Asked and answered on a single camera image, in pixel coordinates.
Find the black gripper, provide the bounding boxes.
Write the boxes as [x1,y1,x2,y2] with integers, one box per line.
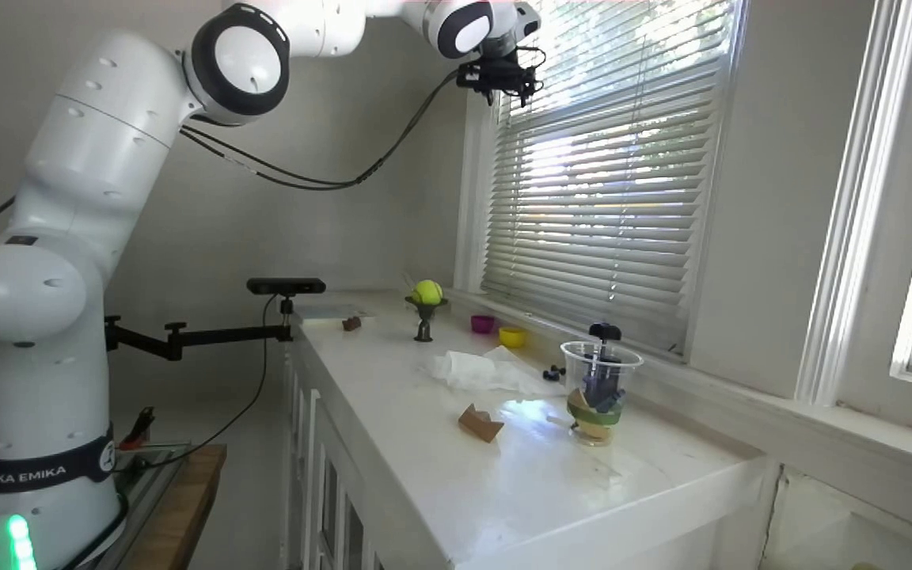
[454,41,552,111]

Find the white slatted window blinds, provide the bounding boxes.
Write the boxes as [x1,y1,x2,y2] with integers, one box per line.
[478,0,748,365]

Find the white framed window with blinds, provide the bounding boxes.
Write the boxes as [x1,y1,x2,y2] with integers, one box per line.
[449,0,760,373]

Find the yellow green tennis ball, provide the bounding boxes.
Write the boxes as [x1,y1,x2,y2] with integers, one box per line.
[408,276,449,309]

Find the black goblet stand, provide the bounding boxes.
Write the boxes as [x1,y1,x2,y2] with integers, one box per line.
[404,294,454,344]

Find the crumpled clear plastic bag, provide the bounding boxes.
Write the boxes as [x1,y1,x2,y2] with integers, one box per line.
[432,344,567,397]

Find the clear plastic cup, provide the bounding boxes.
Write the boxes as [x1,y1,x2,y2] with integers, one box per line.
[558,334,648,443]

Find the green yellow toy in cup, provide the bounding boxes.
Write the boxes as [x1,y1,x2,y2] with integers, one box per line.
[565,387,627,443]

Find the white framed bare window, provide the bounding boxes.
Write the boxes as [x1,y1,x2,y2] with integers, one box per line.
[789,0,912,449]

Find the white counter cabinet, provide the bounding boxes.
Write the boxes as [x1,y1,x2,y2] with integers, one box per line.
[278,288,781,570]

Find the red black clamp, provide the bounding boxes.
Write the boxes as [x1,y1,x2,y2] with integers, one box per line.
[113,406,163,451]

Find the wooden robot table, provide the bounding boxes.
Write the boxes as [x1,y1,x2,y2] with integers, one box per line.
[113,441,233,570]

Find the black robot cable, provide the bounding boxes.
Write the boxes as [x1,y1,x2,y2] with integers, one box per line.
[178,63,468,195]

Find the black stereo camera bar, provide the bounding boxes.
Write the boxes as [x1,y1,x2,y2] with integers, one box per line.
[244,276,331,300]

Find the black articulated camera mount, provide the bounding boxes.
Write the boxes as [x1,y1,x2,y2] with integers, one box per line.
[104,294,301,365]

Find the thin black camera cable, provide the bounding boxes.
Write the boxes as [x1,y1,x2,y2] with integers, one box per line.
[149,294,281,463]

